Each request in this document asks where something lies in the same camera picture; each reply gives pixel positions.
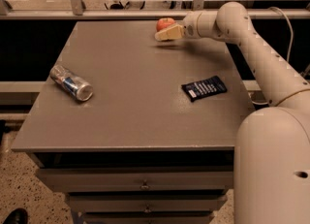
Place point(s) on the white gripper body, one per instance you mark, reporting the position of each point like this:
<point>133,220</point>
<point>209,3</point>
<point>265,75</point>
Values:
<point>191,26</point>

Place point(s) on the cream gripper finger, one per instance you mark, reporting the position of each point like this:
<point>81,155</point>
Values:
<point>172,32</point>

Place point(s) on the red apple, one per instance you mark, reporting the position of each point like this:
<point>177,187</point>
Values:
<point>164,23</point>

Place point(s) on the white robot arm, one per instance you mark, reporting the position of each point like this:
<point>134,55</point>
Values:
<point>271,168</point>

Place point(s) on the silver blue redbull can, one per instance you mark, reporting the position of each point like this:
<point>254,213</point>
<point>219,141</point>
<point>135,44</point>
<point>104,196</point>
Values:
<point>79,88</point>

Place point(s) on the dark blue snack bag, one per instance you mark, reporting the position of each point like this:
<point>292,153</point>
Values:
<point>204,88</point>

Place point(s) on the grey drawer cabinet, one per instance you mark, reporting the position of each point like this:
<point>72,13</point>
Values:
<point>138,151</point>

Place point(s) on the black shoe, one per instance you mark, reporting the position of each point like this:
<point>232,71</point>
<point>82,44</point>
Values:
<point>17,216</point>

